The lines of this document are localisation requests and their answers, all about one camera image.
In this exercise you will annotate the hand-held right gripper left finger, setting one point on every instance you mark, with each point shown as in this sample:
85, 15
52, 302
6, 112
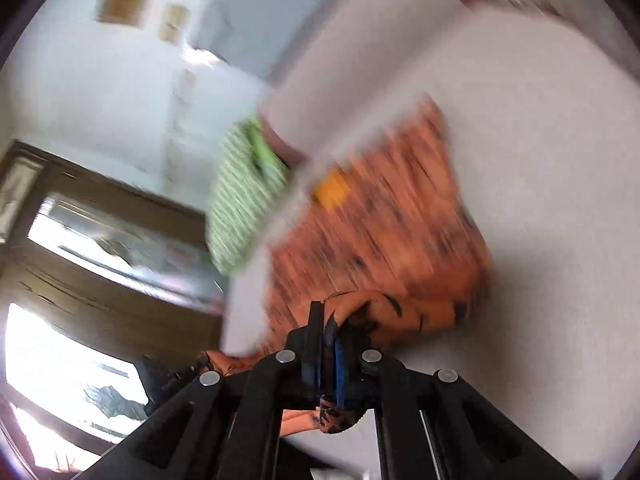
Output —
312, 360

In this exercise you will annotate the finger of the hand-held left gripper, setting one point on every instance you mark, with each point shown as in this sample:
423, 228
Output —
160, 380

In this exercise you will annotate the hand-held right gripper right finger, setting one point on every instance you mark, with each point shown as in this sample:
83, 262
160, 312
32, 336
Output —
341, 367

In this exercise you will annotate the orange black floral cloth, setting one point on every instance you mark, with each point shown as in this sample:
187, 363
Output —
390, 220

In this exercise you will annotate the green white patterned pillow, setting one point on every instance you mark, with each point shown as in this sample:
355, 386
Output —
240, 200

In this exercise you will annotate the pink quilted bedspread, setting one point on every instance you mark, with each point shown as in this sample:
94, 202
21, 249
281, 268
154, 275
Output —
540, 160

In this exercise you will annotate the small brown wall frame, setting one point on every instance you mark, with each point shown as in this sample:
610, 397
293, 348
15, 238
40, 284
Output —
173, 23

